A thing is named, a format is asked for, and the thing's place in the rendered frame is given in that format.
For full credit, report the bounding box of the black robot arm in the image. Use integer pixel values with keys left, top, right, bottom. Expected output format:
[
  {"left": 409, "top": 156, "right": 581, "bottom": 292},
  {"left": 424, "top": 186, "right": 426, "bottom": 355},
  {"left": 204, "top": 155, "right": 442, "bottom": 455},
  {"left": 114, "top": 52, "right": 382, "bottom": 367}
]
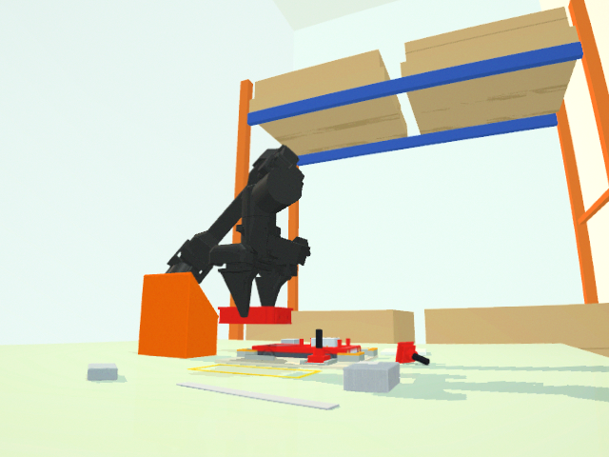
[{"left": 165, "top": 145, "right": 311, "bottom": 284}]

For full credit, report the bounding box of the grey flat bar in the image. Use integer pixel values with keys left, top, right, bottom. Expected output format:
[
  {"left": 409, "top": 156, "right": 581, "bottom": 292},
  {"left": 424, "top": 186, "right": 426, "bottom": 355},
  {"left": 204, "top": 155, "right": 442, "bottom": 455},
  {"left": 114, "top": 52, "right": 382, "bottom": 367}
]
[{"left": 176, "top": 382, "right": 340, "bottom": 410}]

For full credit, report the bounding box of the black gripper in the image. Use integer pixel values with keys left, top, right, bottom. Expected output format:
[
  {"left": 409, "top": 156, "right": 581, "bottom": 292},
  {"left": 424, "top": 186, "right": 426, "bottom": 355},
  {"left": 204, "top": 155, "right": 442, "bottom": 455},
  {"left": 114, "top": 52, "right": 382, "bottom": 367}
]
[{"left": 209, "top": 216, "right": 298, "bottom": 317}]

